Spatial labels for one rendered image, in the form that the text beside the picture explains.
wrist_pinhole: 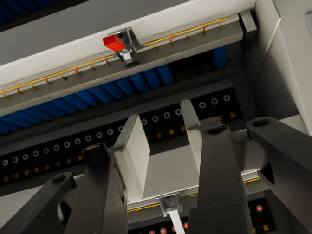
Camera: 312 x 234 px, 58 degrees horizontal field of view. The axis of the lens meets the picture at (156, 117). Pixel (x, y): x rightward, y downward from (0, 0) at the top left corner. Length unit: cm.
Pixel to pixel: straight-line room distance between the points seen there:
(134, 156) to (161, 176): 17
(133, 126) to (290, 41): 20
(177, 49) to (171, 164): 14
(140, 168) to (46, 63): 24
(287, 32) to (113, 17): 18
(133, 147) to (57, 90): 24
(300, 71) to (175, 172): 16
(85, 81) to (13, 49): 9
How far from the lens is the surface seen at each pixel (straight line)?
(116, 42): 26
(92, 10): 34
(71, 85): 38
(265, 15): 34
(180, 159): 31
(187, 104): 18
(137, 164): 16
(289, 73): 33
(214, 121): 16
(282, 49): 33
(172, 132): 46
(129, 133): 16
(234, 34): 36
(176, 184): 31
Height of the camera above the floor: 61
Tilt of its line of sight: level
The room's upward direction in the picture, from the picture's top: 164 degrees clockwise
